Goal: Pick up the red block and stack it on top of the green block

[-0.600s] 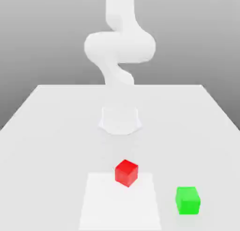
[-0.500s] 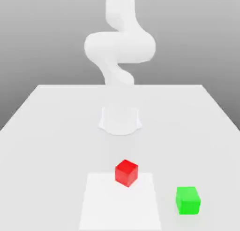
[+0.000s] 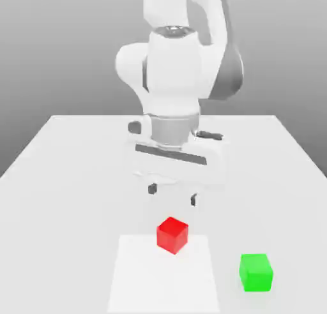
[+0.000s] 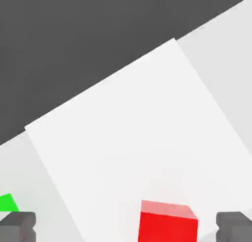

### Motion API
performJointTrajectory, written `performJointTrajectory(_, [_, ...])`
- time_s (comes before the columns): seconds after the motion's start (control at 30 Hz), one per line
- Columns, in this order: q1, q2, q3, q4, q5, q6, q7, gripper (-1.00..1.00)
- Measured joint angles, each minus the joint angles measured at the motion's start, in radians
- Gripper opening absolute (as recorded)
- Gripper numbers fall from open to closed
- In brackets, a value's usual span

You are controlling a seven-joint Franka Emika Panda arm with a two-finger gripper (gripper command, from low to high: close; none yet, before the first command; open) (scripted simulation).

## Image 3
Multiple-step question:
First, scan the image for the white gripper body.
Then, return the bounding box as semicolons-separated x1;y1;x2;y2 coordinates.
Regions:
125;137;227;189

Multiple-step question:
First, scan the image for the small green cube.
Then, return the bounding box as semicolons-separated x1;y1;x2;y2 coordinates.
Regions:
239;253;275;293

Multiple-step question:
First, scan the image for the small red cube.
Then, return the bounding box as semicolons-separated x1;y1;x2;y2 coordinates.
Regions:
156;216;190;255

